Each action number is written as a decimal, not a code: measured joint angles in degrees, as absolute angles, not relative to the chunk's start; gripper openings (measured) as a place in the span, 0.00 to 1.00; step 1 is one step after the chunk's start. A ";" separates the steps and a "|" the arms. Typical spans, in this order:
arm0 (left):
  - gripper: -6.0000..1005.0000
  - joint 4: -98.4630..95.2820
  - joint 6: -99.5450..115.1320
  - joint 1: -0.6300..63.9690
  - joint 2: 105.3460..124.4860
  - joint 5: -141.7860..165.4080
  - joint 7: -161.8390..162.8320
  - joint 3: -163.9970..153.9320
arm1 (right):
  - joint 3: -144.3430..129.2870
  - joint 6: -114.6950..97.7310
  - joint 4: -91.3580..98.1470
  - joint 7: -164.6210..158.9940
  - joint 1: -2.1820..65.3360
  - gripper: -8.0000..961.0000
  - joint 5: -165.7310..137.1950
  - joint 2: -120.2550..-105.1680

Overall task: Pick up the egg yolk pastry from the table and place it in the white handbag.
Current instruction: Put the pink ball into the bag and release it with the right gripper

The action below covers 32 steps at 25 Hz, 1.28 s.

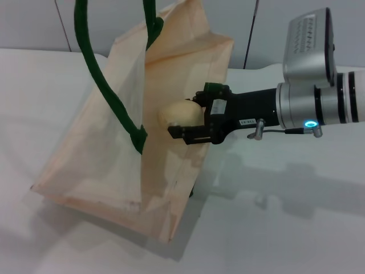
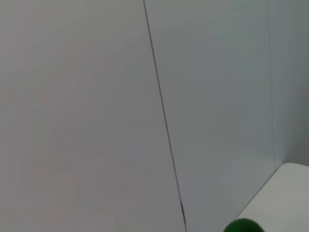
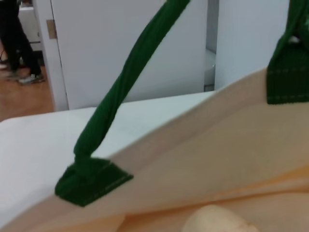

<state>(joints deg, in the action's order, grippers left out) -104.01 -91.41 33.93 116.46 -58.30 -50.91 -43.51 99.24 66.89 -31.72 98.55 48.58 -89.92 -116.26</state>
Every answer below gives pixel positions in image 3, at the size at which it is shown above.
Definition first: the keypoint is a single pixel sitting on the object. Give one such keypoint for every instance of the metal door hinge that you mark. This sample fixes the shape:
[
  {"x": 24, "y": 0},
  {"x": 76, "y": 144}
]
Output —
[{"x": 51, "y": 29}]

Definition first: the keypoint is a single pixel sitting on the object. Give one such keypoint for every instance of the person in black trousers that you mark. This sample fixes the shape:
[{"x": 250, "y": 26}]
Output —
[{"x": 17, "y": 43}]

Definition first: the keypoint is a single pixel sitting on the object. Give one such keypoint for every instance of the round tan potato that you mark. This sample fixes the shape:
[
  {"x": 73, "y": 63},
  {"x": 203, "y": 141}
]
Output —
[{"x": 217, "y": 220}]

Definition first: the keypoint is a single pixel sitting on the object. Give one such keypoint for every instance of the white cabinet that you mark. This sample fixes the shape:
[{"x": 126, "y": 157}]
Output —
[{"x": 30, "y": 26}]

